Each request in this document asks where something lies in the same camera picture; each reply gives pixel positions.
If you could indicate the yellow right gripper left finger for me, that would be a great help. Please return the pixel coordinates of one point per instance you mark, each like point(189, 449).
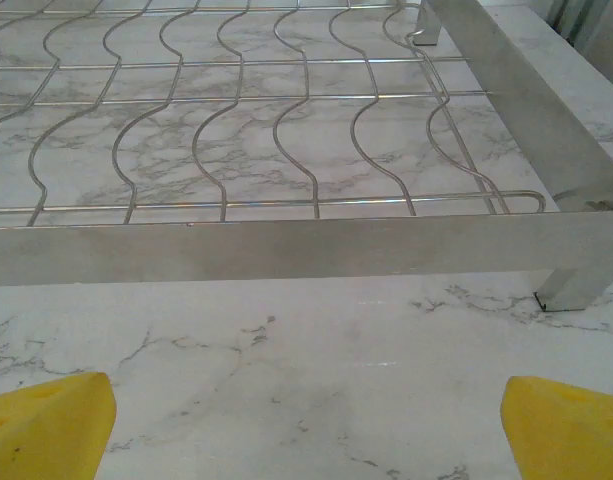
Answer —
point(41, 430)

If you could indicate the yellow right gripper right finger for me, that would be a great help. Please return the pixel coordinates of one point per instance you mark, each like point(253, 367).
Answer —
point(571, 440)

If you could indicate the aluminium frame post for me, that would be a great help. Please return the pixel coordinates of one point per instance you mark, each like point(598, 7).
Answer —
point(566, 17)

